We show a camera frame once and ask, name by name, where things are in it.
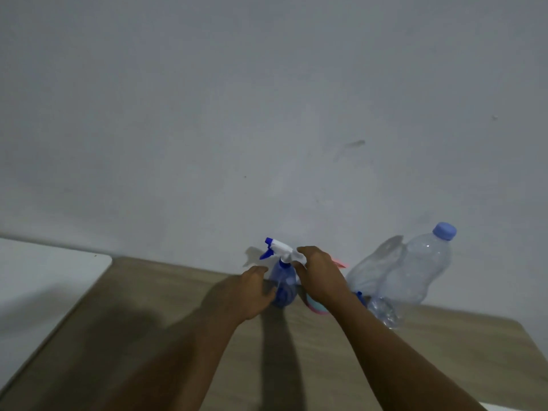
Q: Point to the person's left hand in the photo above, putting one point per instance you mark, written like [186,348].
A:
[250,295]

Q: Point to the person's right hand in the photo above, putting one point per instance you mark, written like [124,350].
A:
[321,282]

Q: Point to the person's left thumb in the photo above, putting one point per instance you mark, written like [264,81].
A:
[269,298]

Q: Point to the person's right thumb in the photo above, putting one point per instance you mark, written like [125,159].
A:
[299,273]

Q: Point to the blue spray bottle white trigger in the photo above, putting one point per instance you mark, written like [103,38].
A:
[284,286]

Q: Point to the person's right forearm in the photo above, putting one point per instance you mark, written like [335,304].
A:
[394,363]

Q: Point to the person's left forearm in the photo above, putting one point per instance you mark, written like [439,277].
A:
[188,363]

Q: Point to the small crushed clear plastic bottle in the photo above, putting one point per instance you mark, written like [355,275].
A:
[385,314]

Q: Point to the large clear plastic water bottle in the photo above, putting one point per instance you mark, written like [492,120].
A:
[417,269]

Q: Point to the white side table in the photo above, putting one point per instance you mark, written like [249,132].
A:
[38,295]

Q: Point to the white panel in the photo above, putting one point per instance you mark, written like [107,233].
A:
[496,407]

